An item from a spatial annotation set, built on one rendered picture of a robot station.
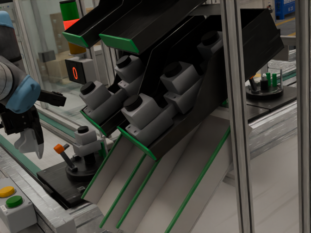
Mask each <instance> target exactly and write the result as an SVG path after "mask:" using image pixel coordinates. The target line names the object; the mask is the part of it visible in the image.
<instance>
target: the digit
mask: <svg viewBox="0 0 311 233"><path fill-rule="evenodd" d="M70 67H71V71H72V76H73V80H74V81H77V82H80V79H79V75H78V71H77V66H76V63H72V62H70Z"/></svg>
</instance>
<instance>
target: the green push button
mask: <svg viewBox="0 0 311 233"><path fill-rule="evenodd" d="M22 201H23V199H22V196H12V197H10V198H8V199H7V201H6V205H7V207H15V206H18V205H20V204H21V203H22Z"/></svg>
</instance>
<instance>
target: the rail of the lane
mask: <svg viewBox="0 0 311 233"><path fill-rule="evenodd" d="M6 177H10V178H11V179H12V180H13V182H14V183H15V184H16V185H17V186H18V187H19V188H20V189H21V190H22V191H23V193H24V194H25V195H26V196H27V197H28V198H29V199H30V201H31V202H32V203H33V206H34V209H35V212H36V216H37V220H38V223H36V224H34V225H35V226H36V228H37V229H38V230H39V231H40V233H78V232H77V229H76V225H75V221H74V218H73V217H72V216H71V215H70V214H69V213H68V212H67V211H66V210H65V209H64V208H63V207H62V206H61V205H60V204H58V203H57V202H56V201H55V200H54V198H55V194H54V192H53V191H52V190H51V189H50V188H49V187H48V186H47V185H43V188H42V187H41V186H40V185H39V184H38V183H37V182H36V181H35V180H34V179H33V178H32V177H31V176H30V175H29V174H28V173H27V172H26V171H25V170H24V169H23V168H22V167H21V166H20V165H19V164H18V163H17V162H16V161H14V160H13V159H12V158H11V157H10V156H9V155H8V154H7V153H6V152H5V151H4V150H3V149H2V148H1V147H0V180H1V179H4V178H6Z"/></svg>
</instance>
